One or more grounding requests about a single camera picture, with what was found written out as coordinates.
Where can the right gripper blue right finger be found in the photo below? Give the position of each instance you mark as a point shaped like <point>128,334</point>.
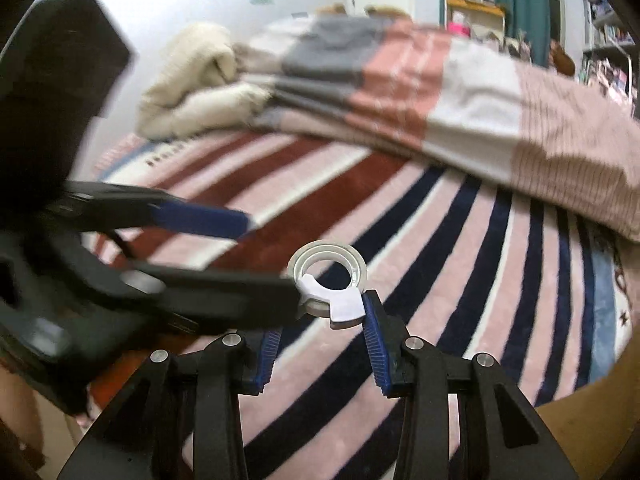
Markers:
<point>384,335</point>

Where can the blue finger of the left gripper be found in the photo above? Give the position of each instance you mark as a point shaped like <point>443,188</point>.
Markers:
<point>211,300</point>
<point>187,218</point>

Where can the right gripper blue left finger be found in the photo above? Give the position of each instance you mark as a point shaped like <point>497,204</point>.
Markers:
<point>262,347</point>

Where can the person's left hand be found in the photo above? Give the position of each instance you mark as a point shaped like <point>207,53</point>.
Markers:
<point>19,409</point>

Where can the striped plush bed blanket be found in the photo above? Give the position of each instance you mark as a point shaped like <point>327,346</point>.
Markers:
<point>467,266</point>

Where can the cream fleece blanket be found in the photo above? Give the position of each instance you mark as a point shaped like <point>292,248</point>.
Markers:
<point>197,88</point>

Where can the brown cardboard box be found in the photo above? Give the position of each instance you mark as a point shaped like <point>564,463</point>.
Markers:
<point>597,426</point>

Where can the striped pink duvet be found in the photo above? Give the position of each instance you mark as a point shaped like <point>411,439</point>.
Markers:
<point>419,89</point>

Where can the brown plush bear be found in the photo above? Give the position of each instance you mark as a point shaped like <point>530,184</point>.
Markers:
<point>386,12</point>

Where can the pink gift bag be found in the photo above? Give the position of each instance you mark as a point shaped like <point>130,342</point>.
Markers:
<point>459,29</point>

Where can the yellow white desk shelf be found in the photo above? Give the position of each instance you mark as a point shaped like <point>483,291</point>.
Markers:
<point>485,20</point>

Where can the dark bookshelf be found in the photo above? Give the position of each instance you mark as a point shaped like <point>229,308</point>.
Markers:
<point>610,59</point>

